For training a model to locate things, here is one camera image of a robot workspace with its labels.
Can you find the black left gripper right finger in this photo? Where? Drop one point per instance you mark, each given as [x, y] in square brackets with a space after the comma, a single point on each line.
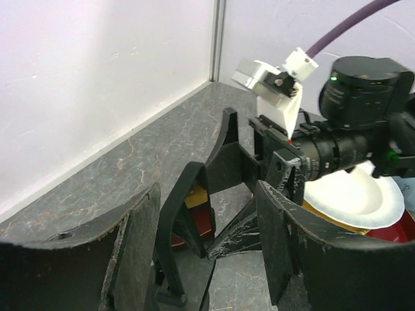
[341, 270]

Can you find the black phone stand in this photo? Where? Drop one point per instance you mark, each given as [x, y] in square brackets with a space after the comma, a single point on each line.
[196, 275]

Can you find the red round tray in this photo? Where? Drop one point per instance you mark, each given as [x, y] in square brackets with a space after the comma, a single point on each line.
[402, 231]

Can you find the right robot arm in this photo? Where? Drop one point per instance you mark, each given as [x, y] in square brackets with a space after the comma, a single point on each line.
[365, 105]

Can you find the yellow sponge cloth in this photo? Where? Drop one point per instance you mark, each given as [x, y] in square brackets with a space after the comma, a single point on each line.
[199, 196]

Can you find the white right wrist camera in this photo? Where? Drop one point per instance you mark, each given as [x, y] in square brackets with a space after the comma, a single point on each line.
[279, 90]

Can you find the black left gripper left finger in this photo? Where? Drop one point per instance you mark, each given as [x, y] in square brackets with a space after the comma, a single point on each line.
[103, 264]

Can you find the black smartphone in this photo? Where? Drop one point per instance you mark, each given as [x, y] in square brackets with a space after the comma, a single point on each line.
[175, 215]

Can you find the right aluminium frame post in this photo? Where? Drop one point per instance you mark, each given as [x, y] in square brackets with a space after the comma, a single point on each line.
[216, 39]

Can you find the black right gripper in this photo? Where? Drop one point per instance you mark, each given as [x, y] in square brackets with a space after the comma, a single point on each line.
[281, 164]

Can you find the white paper plate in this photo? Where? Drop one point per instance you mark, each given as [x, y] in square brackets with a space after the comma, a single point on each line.
[356, 198]

